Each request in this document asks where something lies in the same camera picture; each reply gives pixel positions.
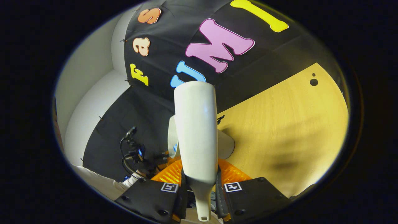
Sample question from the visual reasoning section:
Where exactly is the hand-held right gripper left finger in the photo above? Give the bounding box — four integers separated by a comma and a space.
114, 158, 188, 223

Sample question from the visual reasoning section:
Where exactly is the black backdrop cloth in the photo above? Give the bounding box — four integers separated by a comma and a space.
81, 0, 342, 182

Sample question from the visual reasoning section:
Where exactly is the white plastic dustpan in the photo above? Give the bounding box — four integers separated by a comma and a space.
167, 114, 236, 160

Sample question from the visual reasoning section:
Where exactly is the small white broom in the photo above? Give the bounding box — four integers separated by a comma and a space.
173, 81, 219, 222

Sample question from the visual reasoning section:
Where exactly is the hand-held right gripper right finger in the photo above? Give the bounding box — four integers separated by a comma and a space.
215, 158, 292, 222

